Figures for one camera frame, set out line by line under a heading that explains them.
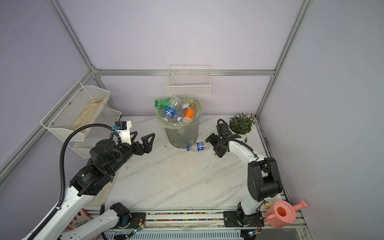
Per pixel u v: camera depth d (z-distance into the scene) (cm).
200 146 96
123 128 52
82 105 83
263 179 46
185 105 95
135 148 55
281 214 65
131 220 73
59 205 40
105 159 44
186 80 106
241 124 92
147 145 55
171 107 82
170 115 82
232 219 73
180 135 88
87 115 80
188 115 84
